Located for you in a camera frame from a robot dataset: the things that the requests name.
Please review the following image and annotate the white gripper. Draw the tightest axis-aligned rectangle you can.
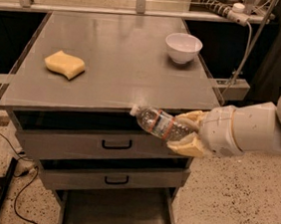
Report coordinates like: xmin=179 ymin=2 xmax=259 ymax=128
xmin=167 ymin=106 xmax=243 ymax=157

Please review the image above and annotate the clear plastic water bottle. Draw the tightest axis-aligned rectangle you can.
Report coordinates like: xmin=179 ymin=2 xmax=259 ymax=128
xmin=130 ymin=105 xmax=197 ymax=141

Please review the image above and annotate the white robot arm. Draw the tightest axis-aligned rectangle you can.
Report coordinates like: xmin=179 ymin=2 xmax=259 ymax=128
xmin=167 ymin=96 xmax=281 ymax=157

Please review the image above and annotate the grey middle drawer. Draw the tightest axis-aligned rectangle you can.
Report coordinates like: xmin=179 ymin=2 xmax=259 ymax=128
xmin=41 ymin=157 xmax=189 ymax=190

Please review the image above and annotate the grey top drawer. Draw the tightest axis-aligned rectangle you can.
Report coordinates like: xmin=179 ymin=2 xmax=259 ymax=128
xmin=7 ymin=95 xmax=210 ymax=177

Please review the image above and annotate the open grey bottom drawer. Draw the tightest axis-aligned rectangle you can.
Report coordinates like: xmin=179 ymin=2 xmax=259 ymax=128
xmin=60 ymin=188 xmax=175 ymax=224

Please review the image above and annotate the grey drawer cabinet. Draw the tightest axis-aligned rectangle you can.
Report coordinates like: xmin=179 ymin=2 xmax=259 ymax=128
xmin=0 ymin=11 xmax=218 ymax=224

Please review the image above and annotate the white ceramic bowl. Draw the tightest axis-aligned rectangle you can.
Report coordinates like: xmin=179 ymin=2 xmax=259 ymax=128
xmin=165 ymin=33 xmax=202 ymax=65

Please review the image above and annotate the white power strip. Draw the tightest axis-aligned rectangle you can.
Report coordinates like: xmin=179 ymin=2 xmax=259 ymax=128
xmin=198 ymin=0 xmax=249 ymax=27

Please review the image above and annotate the yellow sponge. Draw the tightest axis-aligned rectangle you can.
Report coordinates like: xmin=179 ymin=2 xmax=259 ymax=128
xmin=44 ymin=51 xmax=86 ymax=81

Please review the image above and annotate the grey metal side bracket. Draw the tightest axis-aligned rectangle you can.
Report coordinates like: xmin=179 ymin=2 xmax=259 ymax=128
xmin=211 ymin=78 xmax=250 ymax=102

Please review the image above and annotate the black top drawer handle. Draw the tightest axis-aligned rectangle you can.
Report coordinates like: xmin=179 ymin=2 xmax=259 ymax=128
xmin=101 ymin=140 xmax=133 ymax=150

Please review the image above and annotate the black drawer handle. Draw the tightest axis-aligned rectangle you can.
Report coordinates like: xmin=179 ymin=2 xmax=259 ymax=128
xmin=101 ymin=140 xmax=133 ymax=150
xmin=104 ymin=175 xmax=130 ymax=185

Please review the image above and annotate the black middle drawer handle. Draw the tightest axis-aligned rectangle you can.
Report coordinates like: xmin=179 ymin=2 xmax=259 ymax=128
xmin=104 ymin=175 xmax=130 ymax=185

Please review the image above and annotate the white power cable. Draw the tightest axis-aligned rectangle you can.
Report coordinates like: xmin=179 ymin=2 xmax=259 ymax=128
xmin=220 ymin=18 xmax=254 ymax=99

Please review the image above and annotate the black floor cable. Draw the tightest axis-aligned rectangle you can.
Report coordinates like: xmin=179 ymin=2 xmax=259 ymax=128
xmin=0 ymin=122 xmax=57 ymax=224

